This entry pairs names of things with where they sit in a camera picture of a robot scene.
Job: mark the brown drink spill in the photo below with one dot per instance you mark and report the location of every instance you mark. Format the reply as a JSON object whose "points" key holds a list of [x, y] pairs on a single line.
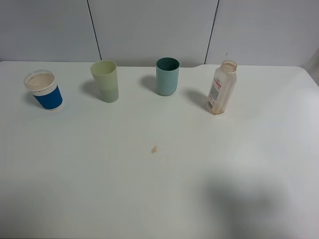
{"points": [[154, 149]]}

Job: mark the teal plastic cup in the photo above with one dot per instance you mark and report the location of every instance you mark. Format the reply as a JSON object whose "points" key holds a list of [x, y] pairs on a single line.
{"points": [[167, 72]]}

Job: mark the clear plastic drink bottle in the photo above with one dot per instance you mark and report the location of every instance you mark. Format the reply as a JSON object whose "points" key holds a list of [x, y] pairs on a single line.
{"points": [[223, 83]]}

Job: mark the blue sleeved clear cup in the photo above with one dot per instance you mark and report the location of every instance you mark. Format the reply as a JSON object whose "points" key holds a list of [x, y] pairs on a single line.
{"points": [[43, 86]]}

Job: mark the pale yellow plastic cup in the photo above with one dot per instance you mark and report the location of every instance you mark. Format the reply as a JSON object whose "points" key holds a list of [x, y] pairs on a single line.
{"points": [[104, 73]]}

